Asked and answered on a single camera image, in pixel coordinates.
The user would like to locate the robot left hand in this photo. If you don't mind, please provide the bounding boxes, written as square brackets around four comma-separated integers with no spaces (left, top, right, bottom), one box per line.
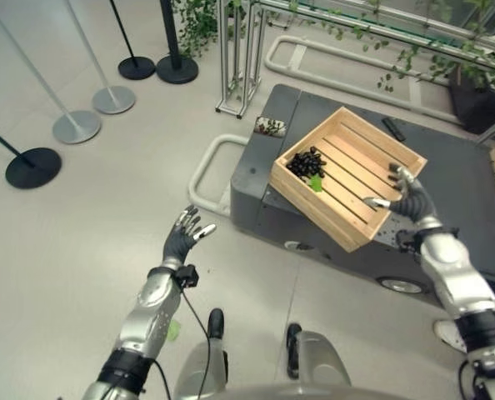
[162,205,218,271]

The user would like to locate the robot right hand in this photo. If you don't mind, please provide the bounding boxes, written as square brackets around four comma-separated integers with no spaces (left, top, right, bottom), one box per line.
[362,162,443,229]

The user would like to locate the dark grey mobile cart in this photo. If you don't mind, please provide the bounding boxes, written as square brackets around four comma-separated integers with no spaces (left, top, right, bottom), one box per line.
[229,83,495,308]

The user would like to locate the wooden slatted crate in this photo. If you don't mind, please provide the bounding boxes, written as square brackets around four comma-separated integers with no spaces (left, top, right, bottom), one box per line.
[270,106,428,253]

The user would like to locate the black remote control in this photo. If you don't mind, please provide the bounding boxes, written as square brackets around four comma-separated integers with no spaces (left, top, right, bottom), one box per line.
[381,117,406,141]

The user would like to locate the white cart bumper bar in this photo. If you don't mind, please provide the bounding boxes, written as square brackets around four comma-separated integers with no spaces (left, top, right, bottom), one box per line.
[188,133,249,216]

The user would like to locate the green grape leaf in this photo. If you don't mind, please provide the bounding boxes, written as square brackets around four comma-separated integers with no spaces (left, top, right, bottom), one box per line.
[306,173,325,194]

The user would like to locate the black grape bunch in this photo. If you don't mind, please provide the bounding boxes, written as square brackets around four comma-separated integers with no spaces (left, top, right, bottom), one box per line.
[286,145,328,181]

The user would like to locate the dark plant pot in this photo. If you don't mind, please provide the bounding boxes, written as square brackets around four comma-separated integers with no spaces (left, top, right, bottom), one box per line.
[447,62,495,135]

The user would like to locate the robot left leg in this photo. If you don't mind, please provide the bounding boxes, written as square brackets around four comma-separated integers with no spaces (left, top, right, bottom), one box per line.
[172,307,230,400]

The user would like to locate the robot leg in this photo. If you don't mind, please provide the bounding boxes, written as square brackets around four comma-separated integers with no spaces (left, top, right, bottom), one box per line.
[285,322,353,391]
[172,307,230,400]

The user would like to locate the person's white shoe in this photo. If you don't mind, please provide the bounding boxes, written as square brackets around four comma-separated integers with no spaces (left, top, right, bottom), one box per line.
[433,318,468,355]

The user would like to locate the white printed label sticker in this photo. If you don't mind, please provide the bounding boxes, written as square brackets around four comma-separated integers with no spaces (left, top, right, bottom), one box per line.
[253,116,288,138]

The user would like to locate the hanging green vine plant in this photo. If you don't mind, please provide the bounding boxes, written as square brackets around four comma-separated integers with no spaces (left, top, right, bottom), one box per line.
[176,0,495,95]

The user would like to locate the silver stanchion with round base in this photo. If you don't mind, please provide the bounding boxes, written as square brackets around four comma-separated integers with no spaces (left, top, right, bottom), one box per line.
[66,0,137,115]
[0,0,103,145]

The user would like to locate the black stanchion with round base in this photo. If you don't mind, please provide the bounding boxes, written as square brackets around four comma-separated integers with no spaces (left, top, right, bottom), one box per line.
[107,0,157,81]
[155,0,200,85]
[0,118,63,190]

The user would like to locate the glass railing with green edge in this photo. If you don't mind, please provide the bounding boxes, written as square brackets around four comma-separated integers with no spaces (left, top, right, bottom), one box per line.
[247,0,495,68]

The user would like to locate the robot right leg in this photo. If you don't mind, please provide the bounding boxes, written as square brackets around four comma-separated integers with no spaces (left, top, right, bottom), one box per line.
[285,322,353,391]

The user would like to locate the robot silver torso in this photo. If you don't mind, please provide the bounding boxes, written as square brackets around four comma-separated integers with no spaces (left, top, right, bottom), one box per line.
[197,382,382,400]

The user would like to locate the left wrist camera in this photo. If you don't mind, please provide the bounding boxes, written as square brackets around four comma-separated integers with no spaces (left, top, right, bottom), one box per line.
[176,264,200,288]

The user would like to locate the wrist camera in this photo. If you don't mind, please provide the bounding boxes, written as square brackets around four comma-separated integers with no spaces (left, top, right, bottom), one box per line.
[176,264,200,288]
[393,228,420,253]

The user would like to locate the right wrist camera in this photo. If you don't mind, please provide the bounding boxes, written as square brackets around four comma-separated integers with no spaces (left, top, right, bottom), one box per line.
[393,228,420,253]

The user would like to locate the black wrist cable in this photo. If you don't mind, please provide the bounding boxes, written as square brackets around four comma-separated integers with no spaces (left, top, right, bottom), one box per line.
[145,286,212,400]

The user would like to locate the white tubular floor rail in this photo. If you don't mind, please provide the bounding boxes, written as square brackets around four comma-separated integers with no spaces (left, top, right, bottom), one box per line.
[264,34,465,126]

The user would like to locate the white metal frame stand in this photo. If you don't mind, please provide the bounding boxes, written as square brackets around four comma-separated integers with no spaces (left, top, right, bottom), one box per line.
[214,0,269,120]

